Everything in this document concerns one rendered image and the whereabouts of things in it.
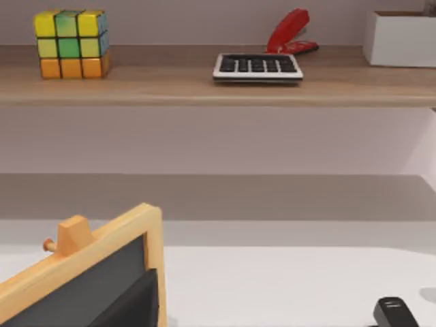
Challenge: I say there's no colourful puzzle cube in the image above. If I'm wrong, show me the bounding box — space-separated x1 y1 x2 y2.
33 9 111 80

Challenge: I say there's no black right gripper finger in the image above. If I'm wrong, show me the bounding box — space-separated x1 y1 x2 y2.
89 268 160 327

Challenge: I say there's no white calculator with black keys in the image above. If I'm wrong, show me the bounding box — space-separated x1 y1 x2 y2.
212 52 305 85

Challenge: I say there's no red stapler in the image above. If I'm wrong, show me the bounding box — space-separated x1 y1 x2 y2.
266 8 320 56

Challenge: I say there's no wooden framed blackboard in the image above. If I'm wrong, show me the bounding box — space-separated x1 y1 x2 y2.
0 202 169 327

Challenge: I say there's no white box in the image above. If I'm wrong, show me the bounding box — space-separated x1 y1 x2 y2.
361 10 436 68

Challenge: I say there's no wooden shelf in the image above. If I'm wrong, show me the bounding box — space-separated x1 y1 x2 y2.
0 44 436 108

